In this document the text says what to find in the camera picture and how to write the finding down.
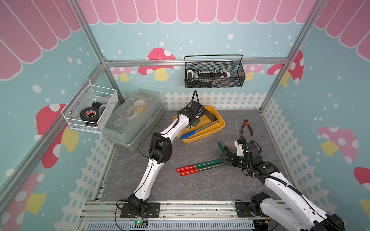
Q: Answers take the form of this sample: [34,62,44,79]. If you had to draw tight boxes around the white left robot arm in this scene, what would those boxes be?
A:
[127,100,206,216]

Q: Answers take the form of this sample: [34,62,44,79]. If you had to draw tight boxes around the translucent green storage box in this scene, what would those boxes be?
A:
[103,89,164,151]

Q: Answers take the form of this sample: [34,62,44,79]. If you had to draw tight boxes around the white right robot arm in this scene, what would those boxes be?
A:
[218,137,345,231]

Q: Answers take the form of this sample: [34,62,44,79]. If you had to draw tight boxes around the orange black pliers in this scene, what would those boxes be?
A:
[240,119,254,136]

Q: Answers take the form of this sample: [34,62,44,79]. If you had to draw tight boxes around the black wire mesh basket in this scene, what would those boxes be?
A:
[184,54,246,88]

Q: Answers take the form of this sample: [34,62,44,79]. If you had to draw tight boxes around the black tape roll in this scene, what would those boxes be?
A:
[80,107,100,123]

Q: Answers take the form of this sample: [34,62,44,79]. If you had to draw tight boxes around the yellow plastic tray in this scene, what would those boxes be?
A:
[176,105,225,143]

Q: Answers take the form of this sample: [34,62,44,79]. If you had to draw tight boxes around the green handled small hoe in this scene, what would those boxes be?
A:
[176,159,224,173]

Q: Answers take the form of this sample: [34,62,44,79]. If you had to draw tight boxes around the clear acrylic wall bin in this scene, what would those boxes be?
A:
[61,80,118,134]

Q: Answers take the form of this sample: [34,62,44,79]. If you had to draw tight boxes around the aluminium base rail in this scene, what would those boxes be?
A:
[75,200,277,231]

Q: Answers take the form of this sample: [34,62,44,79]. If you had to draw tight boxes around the small steel wrench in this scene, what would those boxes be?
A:
[234,120,240,135]

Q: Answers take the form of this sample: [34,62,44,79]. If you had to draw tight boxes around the white socket set holder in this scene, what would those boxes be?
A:
[185,68,231,85]

